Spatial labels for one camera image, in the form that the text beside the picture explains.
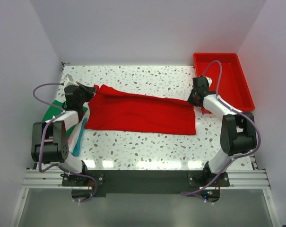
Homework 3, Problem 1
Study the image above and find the red t shirt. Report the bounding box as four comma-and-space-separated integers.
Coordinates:
85, 85, 196, 135

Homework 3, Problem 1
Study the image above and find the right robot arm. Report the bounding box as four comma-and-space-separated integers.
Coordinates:
188, 76, 257, 186

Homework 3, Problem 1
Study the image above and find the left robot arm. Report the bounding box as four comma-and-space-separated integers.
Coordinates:
31, 82, 96, 185

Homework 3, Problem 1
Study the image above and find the green folded t shirt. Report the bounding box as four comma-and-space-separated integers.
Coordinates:
42, 100, 76, 137

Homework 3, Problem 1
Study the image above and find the red plastic bin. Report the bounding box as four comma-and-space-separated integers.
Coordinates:
193, 53, 255, 112

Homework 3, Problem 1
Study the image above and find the pink folded t shirt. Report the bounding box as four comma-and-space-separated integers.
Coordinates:
68, 128, 80, 145

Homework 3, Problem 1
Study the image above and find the teal folded t shirt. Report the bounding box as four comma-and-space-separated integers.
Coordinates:
72, 118, 88, 157

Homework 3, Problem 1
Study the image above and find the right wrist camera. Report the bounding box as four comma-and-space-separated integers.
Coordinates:
205, 76, 212, 87

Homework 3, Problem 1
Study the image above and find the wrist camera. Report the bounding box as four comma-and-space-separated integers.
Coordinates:
63, 74, 78, 87
205, 76, 212, 87

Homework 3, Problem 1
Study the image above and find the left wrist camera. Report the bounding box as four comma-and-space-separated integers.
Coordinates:
63, 74, 78, 87

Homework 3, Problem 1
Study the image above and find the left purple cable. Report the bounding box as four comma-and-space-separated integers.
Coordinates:
33, 82, 98, 204

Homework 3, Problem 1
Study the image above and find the purple cable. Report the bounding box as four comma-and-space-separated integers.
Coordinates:
180, 60, 263, 197
33, 82, 98, 204

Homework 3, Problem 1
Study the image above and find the aluminium frame rail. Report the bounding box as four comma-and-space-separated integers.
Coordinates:
22, 113, 272, 190

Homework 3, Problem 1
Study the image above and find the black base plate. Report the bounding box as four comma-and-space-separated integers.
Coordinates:
61, 170, 230, 199

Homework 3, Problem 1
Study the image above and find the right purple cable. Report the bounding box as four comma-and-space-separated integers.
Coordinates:
180, 60, 263, 197

